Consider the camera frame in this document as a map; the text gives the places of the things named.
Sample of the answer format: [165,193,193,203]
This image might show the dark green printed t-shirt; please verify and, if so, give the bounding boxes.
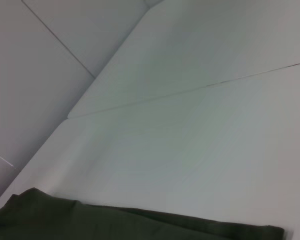
[0,187,286,240]

